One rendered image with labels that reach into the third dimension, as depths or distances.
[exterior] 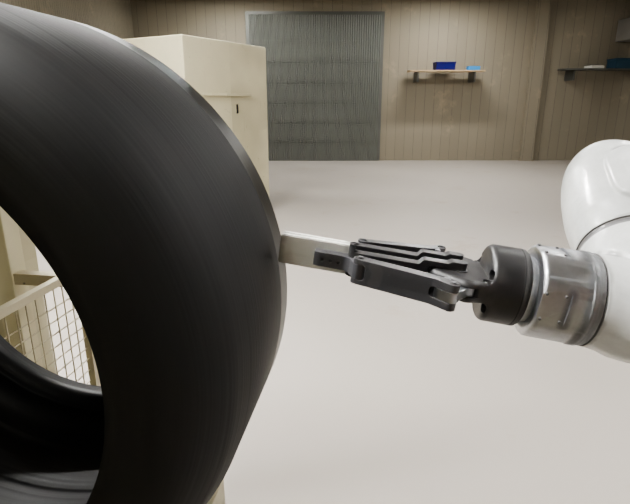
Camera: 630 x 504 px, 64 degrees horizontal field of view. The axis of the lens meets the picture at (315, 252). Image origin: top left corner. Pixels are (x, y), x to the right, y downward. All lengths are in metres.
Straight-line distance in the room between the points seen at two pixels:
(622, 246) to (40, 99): 0.50
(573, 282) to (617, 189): 0.15
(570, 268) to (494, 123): 12.64
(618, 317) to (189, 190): 0.37
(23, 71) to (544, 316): 0.45
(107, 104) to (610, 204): 0.48
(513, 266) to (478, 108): 12.51
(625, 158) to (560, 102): 13.05
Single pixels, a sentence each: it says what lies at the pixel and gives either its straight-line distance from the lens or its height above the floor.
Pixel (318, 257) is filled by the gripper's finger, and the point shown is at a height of 1.24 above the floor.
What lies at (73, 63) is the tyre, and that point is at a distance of 0.42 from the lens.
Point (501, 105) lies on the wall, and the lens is 13.14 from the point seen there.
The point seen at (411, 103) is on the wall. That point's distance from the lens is 12.58.
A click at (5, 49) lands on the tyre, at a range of 0.41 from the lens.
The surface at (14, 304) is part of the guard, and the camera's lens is 1.16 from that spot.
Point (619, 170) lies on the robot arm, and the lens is 0.63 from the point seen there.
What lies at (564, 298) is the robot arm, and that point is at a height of 1.22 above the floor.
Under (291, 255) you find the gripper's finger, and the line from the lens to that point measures 0.50.
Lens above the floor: 1.38
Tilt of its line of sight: 17 degrees down
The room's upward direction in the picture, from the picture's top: straight up
